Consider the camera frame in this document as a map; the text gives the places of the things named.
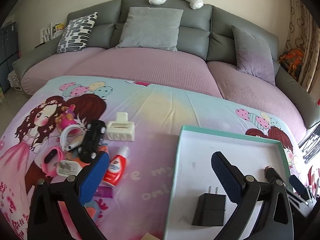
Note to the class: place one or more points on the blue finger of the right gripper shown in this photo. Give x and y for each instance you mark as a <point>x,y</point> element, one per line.
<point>299,187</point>
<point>272,176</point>

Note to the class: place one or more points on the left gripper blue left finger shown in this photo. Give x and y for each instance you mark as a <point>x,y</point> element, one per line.
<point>91,176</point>

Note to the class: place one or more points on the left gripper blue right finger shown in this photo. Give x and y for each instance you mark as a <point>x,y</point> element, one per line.
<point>229,177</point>

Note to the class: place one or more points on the magenta tube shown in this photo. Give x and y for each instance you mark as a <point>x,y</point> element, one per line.
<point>104,192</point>

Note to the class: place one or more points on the red white bottle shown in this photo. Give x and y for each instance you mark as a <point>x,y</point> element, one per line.
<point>116,167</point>

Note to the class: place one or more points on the white power adapter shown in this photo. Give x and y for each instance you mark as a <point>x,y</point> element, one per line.
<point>67,168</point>

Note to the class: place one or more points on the black power adapter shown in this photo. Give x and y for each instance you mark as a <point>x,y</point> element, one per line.
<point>210,209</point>

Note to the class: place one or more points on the white smart watch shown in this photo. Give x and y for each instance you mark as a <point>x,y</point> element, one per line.
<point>71,137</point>

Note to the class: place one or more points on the pink smart watch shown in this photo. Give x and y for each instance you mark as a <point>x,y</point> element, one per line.
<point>50,162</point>

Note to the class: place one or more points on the black toy car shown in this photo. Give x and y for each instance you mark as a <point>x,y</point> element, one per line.
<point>87,151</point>

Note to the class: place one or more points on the pink puppy toy figure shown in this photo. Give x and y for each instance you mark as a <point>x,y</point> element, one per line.
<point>66,118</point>

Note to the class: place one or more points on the operator hand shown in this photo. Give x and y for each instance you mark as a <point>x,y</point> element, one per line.
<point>149,236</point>

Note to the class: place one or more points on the teal white tray box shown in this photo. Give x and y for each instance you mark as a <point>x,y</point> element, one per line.
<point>264,211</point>

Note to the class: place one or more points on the cartoon printed bed sheet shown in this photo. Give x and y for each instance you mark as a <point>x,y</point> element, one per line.
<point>168,163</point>

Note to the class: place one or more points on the white plastic holder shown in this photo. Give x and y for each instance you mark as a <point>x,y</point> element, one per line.
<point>121,129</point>

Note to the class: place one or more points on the orange decoration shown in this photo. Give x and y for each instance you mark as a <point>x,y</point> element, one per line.
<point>292,62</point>

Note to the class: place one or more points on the grey purple pillow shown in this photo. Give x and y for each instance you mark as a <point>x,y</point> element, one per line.
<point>253,56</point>

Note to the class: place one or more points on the grey sofa with pink cover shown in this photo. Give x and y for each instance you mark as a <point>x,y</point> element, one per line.
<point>205,61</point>

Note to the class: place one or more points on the patterned curtain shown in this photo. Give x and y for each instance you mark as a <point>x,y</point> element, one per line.
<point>304,34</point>

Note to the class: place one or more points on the black white patterned pillow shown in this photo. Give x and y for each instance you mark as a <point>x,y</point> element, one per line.
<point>77,33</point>

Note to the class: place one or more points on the books on side shelf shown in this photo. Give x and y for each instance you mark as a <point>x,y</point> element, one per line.
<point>51,31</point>

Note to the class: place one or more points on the light grey pillow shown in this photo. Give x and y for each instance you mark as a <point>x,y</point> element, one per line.
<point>155,28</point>

